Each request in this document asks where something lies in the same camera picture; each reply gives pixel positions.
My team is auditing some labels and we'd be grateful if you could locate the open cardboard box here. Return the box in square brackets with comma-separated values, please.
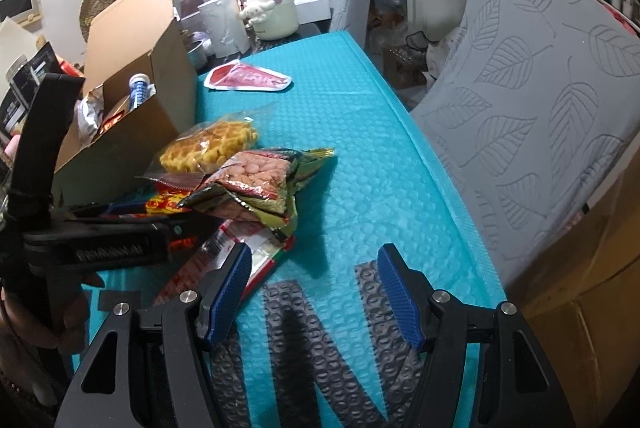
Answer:
[52, 0, 198, 206]

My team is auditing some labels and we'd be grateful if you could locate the grey leaf-pattern chair near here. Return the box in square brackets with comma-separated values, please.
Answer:
[412, 0, 639, 286]

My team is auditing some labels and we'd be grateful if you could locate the yellow waffle snack bag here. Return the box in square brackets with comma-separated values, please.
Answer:
[143, 104, 277, 179]

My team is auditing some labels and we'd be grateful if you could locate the peanut snack bag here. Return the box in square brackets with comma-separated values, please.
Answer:
[178, 148, 335, 242]

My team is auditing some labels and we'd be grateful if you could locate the red white flat snack packet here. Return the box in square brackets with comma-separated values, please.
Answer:
[153, 220, 294, 306]

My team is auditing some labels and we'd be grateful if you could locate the pink white flat pouch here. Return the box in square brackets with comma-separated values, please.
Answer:
[204, 60, 292, 92]

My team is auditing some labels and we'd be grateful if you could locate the red shiny snack bag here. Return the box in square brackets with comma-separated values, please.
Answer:
[98, 110, 127, 136]

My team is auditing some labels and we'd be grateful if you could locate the blue effervescent tablet tube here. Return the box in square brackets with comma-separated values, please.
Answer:
[129, 73, 151, 110]

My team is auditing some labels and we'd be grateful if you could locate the woven round tray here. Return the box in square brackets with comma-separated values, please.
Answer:
[78, 0, 116, 41]

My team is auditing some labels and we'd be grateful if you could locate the wall intercom panel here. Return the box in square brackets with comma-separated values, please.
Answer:
[0, 0, 42, 26]

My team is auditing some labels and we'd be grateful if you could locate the white snack bag in box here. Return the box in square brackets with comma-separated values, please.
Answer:
[75, 88, 104, 148]

